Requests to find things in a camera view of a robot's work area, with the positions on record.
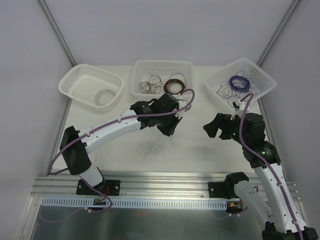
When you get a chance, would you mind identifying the brown wire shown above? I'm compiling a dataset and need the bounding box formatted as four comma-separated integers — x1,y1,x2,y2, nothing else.
163,72,188,96
148,72,163,87
138,81,163,96

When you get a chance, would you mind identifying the purple wire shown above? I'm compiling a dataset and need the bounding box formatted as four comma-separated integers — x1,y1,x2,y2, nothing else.
228,70,256,93
215,81,256,106

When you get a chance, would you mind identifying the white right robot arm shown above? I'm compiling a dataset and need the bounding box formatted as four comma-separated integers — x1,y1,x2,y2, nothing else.
203,113,319,240

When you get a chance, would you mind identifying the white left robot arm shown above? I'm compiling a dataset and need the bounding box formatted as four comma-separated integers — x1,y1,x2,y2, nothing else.
60,93,187,195

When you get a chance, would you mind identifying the white slotted middle basket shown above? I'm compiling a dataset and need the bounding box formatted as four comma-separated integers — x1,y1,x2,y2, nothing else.
131,60,196,100

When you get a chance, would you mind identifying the white perforated right basket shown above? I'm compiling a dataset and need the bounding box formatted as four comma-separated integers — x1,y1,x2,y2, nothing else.
204,58,277,113

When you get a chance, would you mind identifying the white perforated basket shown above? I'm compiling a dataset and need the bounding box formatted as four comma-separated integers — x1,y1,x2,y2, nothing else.
58,64,125,112
204,58,277,113

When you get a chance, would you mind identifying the white perforated left basket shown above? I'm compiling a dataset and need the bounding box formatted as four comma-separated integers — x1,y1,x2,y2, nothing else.
58,64,125,112

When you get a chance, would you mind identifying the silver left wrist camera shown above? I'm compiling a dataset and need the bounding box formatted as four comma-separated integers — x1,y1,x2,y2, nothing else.
175,99,192,119

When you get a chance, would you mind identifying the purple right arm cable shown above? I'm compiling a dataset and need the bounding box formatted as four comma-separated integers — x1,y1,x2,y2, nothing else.
238,92,305,240

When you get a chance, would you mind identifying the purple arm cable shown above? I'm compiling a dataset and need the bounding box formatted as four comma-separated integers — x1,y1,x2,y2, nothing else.
47,88,196,177
238,92,305,240

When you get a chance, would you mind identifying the brown coiled wire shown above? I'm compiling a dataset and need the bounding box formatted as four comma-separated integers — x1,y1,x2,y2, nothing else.
163,72,188,96

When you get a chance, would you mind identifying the purple coiled wire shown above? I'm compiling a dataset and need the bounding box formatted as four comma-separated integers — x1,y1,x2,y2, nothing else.
228,70,256,93

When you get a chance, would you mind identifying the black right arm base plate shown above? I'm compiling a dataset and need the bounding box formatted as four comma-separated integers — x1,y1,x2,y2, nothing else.
207,182,238,200

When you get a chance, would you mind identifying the white coiled wire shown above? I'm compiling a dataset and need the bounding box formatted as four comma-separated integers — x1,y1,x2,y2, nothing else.
95,89,118,108

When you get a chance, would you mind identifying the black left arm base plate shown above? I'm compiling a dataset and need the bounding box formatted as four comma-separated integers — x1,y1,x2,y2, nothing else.
76,179,121,196

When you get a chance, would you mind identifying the right aluminium corner post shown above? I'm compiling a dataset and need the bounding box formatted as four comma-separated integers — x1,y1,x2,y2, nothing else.
256,0,303,67

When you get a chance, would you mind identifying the aluminium corner post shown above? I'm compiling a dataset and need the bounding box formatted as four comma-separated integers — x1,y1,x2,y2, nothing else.
256,0,303,67
37,0,77,67

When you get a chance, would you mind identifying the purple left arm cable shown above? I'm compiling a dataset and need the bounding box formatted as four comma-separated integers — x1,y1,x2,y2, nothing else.
47,88,196,177

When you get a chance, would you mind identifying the white slotted cable duct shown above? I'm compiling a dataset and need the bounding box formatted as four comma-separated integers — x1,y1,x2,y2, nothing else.
41,197,227,211

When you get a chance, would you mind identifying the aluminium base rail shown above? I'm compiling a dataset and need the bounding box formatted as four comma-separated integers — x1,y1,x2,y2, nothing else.
30,171,227,200

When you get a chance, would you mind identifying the left aluminium corner post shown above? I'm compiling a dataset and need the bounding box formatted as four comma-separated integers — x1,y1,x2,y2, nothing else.
37,0,77,67

